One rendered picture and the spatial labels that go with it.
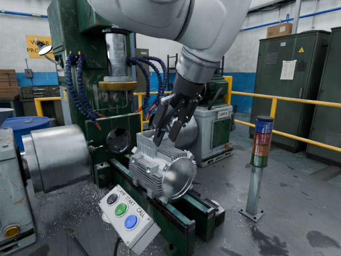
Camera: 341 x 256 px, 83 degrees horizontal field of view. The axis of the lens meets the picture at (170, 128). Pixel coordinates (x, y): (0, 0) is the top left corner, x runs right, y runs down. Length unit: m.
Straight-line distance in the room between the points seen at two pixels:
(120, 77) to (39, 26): 5.22
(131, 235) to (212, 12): 0.45
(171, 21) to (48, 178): 0.66
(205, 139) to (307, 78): 2.80
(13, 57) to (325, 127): 6.43
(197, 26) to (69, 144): 0.62
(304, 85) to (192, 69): 3.42
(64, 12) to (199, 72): 0.83
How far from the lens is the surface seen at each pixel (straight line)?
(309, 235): 0.96
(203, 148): 1.20
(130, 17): 0.36
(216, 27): 0.40
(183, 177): 0.79
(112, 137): 1.07
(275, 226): 0.94
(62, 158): 0.80
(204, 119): 1.15
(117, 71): 0.94
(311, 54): 3.79
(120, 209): 0.50
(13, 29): 6.10
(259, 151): 0.80
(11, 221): 0.86
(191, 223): 0.67
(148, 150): 0.72
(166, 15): 0.35
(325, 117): 3.70
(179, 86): 0.46
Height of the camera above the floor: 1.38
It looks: 16 degrees down
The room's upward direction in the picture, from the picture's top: straight up
